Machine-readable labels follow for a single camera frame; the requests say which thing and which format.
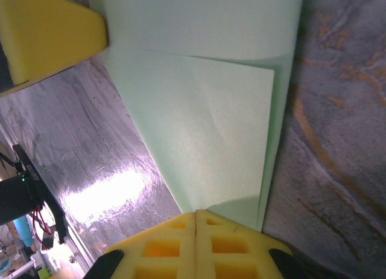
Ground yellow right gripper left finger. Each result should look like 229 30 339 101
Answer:
86 211 197 279

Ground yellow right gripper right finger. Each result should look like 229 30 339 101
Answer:
194 209 312 279

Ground light green paper sheet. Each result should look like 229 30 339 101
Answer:
87 0 305 233

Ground light blue cylindrical object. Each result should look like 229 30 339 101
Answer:
13 216 34 247

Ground red base wires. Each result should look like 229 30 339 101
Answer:
31 202 51 250

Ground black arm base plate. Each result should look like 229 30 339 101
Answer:
12 144 68 245

